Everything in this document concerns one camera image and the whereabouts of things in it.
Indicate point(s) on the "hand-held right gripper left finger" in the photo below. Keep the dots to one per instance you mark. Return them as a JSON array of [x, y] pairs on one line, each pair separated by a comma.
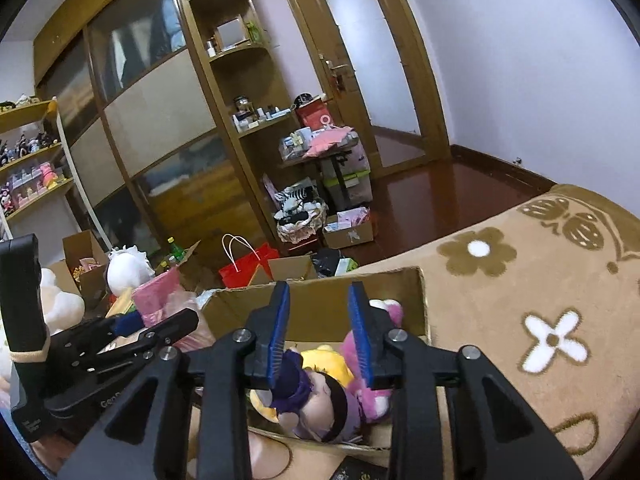
[[280, 330]]

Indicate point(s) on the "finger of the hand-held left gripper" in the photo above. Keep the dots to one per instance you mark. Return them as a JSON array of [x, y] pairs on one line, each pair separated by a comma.
[[140, 352], [175, 325]]

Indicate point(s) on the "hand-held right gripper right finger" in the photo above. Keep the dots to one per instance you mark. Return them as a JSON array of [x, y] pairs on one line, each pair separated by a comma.
[[357, 330]]

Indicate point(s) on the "pink cloth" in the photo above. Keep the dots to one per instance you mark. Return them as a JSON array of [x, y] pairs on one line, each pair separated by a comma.
[[155, 295], [327, 141]]

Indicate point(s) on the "yellow plush bear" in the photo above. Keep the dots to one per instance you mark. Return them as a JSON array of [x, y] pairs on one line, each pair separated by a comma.
[[327, 360]]

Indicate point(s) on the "pink plush bear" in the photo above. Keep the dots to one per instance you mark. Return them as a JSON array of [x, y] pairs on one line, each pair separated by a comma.
[[370, 400]]

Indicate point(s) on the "purple-haired plush doll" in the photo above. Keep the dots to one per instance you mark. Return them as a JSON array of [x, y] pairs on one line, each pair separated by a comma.
[[310, 405]]

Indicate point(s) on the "cardboard box with bottles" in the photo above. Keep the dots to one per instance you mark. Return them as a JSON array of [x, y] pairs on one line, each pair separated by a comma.
[[192, 270]]

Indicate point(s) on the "flat brown cardboard box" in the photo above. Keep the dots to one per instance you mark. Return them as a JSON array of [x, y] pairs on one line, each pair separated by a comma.
[[292, 267]]

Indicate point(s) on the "red paper bag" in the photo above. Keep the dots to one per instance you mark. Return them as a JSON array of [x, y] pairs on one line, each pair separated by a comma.
[[245, 270]]

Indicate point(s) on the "white-haired plush doll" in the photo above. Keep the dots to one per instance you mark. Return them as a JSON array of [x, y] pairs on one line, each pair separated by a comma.
[[125, 275]]

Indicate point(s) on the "green bottle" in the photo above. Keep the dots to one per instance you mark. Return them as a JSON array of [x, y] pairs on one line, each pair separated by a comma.
[[175, 250]]

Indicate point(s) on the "black plastic bag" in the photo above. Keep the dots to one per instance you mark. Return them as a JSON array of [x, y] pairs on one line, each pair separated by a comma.
[[327, 260]]

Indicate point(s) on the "large white beige plush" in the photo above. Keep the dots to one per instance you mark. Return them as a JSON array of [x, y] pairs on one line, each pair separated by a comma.
[[62, 305]]

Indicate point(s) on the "small cardboard box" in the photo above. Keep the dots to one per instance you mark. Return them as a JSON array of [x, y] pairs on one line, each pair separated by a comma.
[[350, 235]]

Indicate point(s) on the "lace-trimmed basket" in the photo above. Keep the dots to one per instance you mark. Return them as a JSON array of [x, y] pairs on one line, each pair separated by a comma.
[[300, 225]]

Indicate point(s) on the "tall open cardboard box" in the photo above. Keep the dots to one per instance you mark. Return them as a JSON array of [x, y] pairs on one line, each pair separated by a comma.
[[80, 247]]

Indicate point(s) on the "pink swirl roll plush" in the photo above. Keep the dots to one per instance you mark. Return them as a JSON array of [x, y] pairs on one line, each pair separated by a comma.
[[267, 457]]

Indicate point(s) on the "dark printed packet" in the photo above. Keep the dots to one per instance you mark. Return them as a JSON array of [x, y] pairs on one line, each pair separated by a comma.
[[357, 470]]

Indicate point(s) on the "clear plastic storage box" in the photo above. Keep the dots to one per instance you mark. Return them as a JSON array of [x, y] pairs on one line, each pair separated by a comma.
[[350, 185]]

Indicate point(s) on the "small side table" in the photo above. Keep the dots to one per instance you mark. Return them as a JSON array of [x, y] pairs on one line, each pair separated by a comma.
[[340, 165]]

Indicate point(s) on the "pink figurine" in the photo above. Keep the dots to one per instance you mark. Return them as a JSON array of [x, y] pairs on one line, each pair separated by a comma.
[[49, 176]]

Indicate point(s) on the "wooden corner shelf unit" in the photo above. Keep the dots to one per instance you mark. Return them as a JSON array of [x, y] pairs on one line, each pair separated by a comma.
[[260, 127]]

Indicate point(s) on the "wooden wardrobe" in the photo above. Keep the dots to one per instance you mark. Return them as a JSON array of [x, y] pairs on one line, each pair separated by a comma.
[[150, 110]]

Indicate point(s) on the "red box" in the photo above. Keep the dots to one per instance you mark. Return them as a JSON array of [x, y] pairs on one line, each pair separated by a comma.
[[312, 114]]

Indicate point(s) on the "wooden door with glass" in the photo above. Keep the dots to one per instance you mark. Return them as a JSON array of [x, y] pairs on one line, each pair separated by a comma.
[[360, 60]]

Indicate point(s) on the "white framed box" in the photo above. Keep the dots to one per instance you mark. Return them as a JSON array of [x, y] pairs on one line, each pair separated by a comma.
[[230, 34]]

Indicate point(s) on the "yellow wall shelf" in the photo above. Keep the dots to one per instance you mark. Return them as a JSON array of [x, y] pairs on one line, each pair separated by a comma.
[[30, 152]]

